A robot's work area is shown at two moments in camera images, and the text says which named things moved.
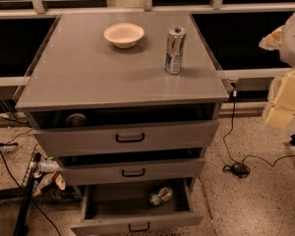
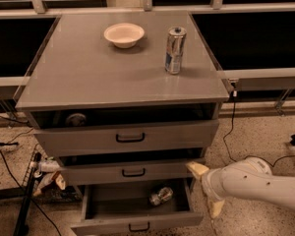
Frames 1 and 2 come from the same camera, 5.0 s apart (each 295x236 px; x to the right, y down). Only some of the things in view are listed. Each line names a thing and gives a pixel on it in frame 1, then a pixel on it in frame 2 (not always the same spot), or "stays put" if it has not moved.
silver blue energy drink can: (174, 49) stays put
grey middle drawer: (136, 170) stays put
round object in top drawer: (75, 120) stays put
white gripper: (293, 43) -> (210, 183)
